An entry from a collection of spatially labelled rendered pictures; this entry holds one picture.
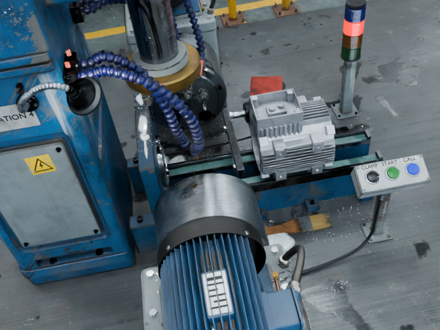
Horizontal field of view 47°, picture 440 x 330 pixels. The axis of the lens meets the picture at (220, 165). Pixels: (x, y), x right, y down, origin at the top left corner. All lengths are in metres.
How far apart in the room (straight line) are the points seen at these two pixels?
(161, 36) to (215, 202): 0.37
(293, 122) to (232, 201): 0.32
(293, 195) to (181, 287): 0.79
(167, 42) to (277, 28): 1.20
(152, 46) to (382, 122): 0.95
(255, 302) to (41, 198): 0.65
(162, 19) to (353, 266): 0.81
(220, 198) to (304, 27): 1.31
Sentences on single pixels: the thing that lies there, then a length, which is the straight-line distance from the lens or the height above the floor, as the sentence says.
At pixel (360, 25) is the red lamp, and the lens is 1.63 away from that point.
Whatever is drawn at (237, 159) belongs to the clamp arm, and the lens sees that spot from 1.36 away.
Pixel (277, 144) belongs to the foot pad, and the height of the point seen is 1.08.
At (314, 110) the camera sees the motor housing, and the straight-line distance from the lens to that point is 1.38.
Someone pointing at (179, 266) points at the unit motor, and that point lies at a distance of 0.80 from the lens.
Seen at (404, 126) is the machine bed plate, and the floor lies 0.80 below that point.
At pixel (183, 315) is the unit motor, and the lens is 0.76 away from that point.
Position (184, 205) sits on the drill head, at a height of 1.16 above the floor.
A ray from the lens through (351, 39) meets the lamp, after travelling 1.65.
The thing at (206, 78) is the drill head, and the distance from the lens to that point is 1.51.
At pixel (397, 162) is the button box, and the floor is 1.08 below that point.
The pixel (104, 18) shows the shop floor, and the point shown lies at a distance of 4.25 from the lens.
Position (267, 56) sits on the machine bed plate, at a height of 0.80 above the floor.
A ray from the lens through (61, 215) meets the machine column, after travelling 1.29.
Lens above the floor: 2.01
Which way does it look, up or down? 46 degrees down
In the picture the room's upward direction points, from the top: 8 degrees counter-clockwise
